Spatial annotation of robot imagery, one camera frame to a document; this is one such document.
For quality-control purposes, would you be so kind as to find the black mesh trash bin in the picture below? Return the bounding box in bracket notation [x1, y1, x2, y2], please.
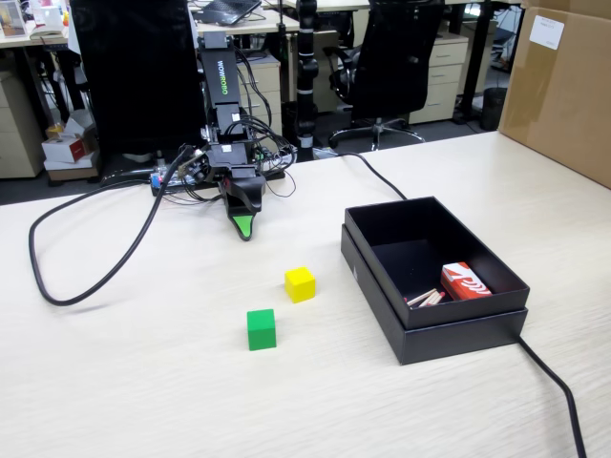
[480, 87, 509, 132]

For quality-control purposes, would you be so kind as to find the black open laptop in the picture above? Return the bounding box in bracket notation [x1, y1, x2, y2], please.
[195, 0, 263, 27]

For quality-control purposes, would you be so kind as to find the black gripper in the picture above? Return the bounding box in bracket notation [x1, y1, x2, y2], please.
[207, 139, 267, 242]

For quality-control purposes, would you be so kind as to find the beige drawer cabinet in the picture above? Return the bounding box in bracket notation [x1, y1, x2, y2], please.
[235, 52, 284, 140]
[0, 70, 48, 179]
[409, 34, 471, 126]

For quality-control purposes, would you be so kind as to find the large brown cardboard box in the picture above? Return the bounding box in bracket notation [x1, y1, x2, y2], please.
[496, 0, 611, 190]

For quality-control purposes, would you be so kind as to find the black cardboard box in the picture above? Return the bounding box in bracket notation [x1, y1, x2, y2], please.
[344, 195, 532, 331]

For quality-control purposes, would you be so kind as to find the black computer monitor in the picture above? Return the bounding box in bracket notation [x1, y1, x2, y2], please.
[68, 0, 208, 186]

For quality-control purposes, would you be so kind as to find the green wooden cube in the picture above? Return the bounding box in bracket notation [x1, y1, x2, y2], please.
[246, 308, 278, 352]

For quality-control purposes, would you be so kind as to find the black articulated pole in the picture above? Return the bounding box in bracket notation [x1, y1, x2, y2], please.
[294, 0, 321, 163]

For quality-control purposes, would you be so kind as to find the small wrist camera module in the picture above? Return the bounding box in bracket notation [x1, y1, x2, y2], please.
[177, 146, 212, 185]

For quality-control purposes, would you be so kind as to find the red white matchbox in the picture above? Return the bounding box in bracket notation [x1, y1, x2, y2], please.
[439, 260, 494, 302]

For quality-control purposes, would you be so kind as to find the white red small box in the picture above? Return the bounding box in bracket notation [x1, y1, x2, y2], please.
[41, 135, 97, 164]

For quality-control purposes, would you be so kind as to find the white paper label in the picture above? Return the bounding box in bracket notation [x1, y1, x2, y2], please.
[529, 14, 566, 50]

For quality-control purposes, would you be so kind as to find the black open box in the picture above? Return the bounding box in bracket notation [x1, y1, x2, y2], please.
[339, 223, 530, 366]

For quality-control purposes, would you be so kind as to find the black mesh office chair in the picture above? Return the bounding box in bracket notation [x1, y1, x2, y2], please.
[323, 0, 448, 151]

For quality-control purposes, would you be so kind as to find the yellow wooden cube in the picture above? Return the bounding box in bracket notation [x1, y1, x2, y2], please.
[284, 266, 317, 304]

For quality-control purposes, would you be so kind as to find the robot controller circuit board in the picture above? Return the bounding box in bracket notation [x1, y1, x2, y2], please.
[149, 166, 183, 197]

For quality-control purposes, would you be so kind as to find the thick black long cable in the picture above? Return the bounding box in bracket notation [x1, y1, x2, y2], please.
[328, 152, 588, 458]

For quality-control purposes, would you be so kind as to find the thick black looped cable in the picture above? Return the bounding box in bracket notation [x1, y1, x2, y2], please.
[28, 145, 201, 307]

